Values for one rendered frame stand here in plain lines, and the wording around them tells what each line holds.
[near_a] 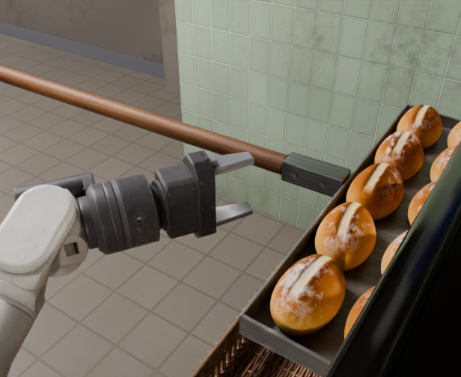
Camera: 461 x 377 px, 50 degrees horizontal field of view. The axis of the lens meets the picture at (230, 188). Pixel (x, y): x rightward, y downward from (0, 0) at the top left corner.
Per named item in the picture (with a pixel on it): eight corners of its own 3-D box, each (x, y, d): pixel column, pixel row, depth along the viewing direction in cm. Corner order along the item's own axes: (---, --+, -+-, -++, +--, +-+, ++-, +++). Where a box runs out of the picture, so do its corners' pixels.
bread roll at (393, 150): (412, 191, 68) (421, 157, 65) (365, 179, 70) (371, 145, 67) (426, 157, 75) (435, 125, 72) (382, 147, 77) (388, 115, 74)
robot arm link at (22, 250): (84, 191, 56) (23, 299, 48) (91, 230, 63) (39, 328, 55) (30, 174, 56) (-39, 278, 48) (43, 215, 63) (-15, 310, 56)
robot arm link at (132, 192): (221, 250, 65) (132, 276, 61) (197, 209, 72) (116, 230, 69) (220, 170, 58) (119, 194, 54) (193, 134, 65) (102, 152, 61)
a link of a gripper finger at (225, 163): (257, 166, 63) (211, 176, 61) (246, 154, 66) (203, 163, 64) (257, 155, 62) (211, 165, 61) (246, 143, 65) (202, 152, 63)
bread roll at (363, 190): (382, 233, 61) (391, 197, 57) (334, 213, 64) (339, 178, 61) (411, 194, 67) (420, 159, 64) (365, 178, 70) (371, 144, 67)
